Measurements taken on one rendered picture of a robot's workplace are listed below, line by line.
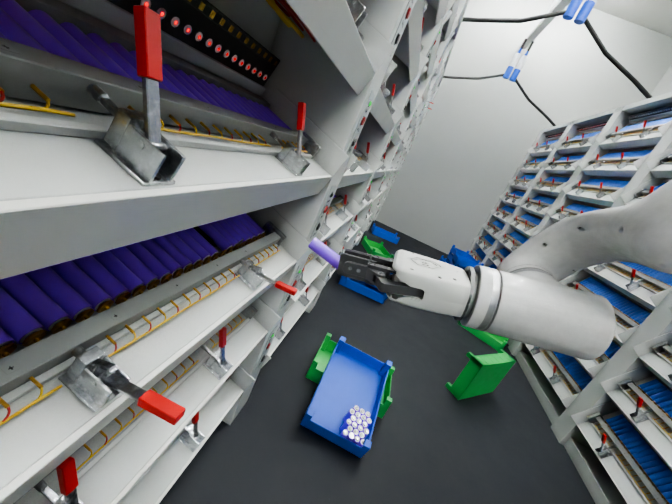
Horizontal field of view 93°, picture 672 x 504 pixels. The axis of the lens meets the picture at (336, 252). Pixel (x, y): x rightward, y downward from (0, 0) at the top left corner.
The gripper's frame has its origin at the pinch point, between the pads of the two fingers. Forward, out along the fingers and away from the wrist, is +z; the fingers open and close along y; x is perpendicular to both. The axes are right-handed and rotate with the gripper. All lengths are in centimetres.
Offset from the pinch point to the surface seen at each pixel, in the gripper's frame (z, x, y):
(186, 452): 24, 46, 1
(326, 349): 12, 62, -69
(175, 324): 16.8, 7.4, 15.4
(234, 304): 14.9, 8.5, 5.8
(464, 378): -47, 65, -85
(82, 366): 16.1, 5.2, 26.6
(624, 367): -104, 43, -92
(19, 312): 21.8, 2.1, 26.8
